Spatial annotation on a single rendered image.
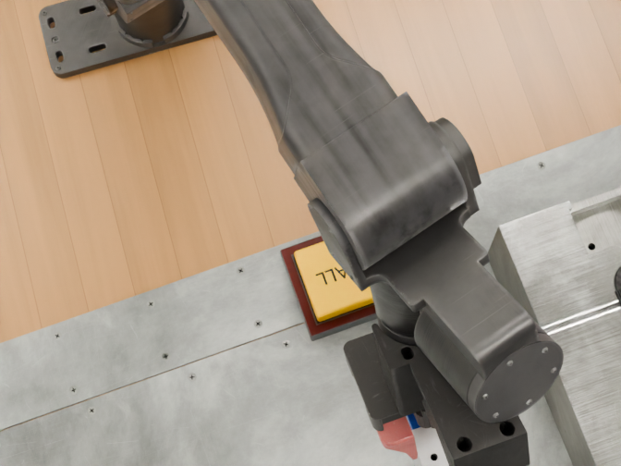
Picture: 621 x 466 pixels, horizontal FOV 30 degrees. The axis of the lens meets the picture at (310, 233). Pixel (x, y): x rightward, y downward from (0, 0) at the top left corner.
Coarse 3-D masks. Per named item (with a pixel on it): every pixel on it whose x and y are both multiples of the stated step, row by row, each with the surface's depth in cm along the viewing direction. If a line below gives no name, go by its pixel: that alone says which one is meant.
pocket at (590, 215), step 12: (612, 192) 92; (576, 204) 92; (588, 204) 92; (600, 204) 93; (612, 204) 93; (576, 216) 93; (588, 216) 93; (600, 216) 93; (612, 216) 93; (588, 228) 93; (600, 228) 93; (612, 228) 92; (588, 240) 92; (600, 240) 92; (612, 240) 92; (588, 252) 92
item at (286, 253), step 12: (312, 240) 98; (288, 252) 97; (288, 264) 97; (300, 288) 97; (300, 300) 96; (360, 312) 96; (372, 312) 96; (312, 324) 96; (324, 324) 96; (336, 324) 96
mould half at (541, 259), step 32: (512, 224) 90; (544, 224) 90; (512, 256) 89; (544, 256) 89; (576, 256) 89; (608, 256) 89; (512, 288) 93; (544, 288) 89; (576, 288) 89; (608, 288) 88; (544, 320) 88; (576, 320) 88; (608, 320) 88; (576, 352) 88; (608, 352) 87; (576, 384) 87; (608, 384) 87; (576, 416) 87; (608, 416) 86; (576, 448) 90; (608, 448) 86
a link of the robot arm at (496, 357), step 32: (448, 128) 61; (320, 224) 61; (448, 224) 63; (352, 256) 61; (384, 256) 63; (416, 256) 62; (448, 256) 62; (480, 256) 61; (416, 288) 61; (448, 288) 60; (480, 288) 60; (448, 320) 59; (480, 320) 59; (512, 320) 58; (448, 352) 61; (480, 352) 58; (512, 352) 58; (544, 352) 60; (480, 384) 59; (512, 384) 60; (544, 384) 62; (480, 416) 61; (512, 416) 62
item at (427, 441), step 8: (408, 416) 80; (416, 424) 80; (416, 432) 79; (424, 432) 79; (432, 432) 79; (416, 440) 79; (424, 440) 79; (432, 440) 79; (424, 448) 78; (432, 448) 78; (440, 448) 78; (424, 456) 78; (432, 456) 80; (440, 456) 78; (416, 464) 82; (424, 464) 78; (432, 464) 78; (440, 464) 78; (448, 464) 78
